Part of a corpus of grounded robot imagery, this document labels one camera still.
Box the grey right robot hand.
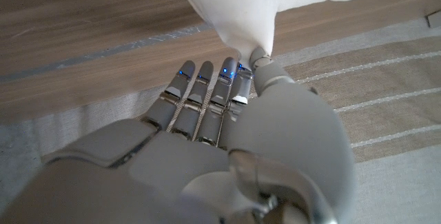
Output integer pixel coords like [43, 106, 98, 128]
[0, 46, 358, 224]

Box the cream cheesecloth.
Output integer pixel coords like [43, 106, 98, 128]
[172, 0, 441, 68]

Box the striped beige backdrop cloth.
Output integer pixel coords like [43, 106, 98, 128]
[0, 17, 441, 224]

